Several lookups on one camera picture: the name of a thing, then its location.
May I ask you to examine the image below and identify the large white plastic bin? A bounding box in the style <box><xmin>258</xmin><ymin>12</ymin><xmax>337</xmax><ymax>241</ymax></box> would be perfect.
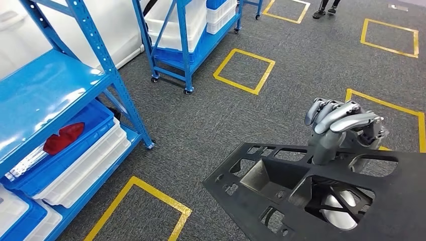
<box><xmin>144</xmin><ymin>0</ymin><xmax>207</xmax><ymax>54</ymax></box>

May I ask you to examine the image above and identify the blue rack on casters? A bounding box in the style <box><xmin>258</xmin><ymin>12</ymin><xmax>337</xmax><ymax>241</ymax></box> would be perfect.
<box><xmin>131</xmin><ymin>0</ymin><xmax>264</xmax><ymax>96</ymax></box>

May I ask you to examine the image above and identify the white perforated strip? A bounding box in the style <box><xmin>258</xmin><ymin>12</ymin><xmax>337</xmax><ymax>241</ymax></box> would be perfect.
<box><xmin>5</xmin><ymin>142</ymin><xmax>51</xmax><ymax>182</ymax></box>

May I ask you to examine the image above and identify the yellow floor tape square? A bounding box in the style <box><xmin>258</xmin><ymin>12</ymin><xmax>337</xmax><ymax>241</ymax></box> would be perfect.
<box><xmin>345</xmin><ymin>87</ymin><xmax>426</xmax><ymax>154</ymax></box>
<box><xmin>262</xmin><ymin>0</ymin><xmax>311</xmax><ymax>25</ymax></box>
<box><xmin>360</xmin><ymin>18</ymin><xmax>419</xmax><ymax>59</ymax></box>
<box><xmin>212</xmin><ymin>48</ymin><xmax>276</xmax><ymax>96</ymax></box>

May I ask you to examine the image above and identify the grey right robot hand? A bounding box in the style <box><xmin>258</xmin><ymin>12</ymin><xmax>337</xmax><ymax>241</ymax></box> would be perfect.
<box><xmin>303</xmin><ymin>97</ymin><xmax>390</xmax><ymax>166</ymax></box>

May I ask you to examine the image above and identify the small white plastic bin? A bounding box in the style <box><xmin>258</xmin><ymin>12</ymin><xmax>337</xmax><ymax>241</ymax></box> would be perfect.
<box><xmin>205</xmin><ymin>0</ymin><xmax>238</xmax><ymax>35</ymax></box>

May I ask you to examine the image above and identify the blue metal shelf rack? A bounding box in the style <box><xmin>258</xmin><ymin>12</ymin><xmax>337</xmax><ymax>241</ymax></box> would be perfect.
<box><xmin>0</xmin><ymin>0</ymin><xmax>156</xmax><ymax>241</ymax></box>

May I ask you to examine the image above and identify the person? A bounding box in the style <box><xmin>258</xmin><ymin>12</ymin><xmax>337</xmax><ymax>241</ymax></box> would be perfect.
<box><xmin>312</xmin><ymin>0</ymin><xmax>343</xmax><ymax>20</ymax></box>

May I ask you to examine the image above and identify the black plastic plate frame part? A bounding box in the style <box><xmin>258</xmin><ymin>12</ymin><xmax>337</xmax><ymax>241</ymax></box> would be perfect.
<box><xmin>202</xmin><ymin>142</ymin><xmax>426</xmax><ymax>241</ymax></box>

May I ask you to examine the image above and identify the white car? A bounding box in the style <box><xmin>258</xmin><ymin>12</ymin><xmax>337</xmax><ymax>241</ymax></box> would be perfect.
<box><xmin>0</xmin><ymin>0</ymin><xmax>146</xmax><ymax>81</ymax></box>

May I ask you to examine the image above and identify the red object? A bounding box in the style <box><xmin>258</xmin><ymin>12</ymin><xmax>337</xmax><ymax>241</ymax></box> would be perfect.
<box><xmin>43</xmin><ymin>122</ymin><xmax>85</xmax><ymax>156</ymax></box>

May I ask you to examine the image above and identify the small blue plastic bin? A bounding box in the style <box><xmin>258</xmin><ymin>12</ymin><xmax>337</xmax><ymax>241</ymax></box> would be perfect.
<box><xmin>205</xmin><ymin>0</ymin><xmax>228</xmax><ymax>10</ymax></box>

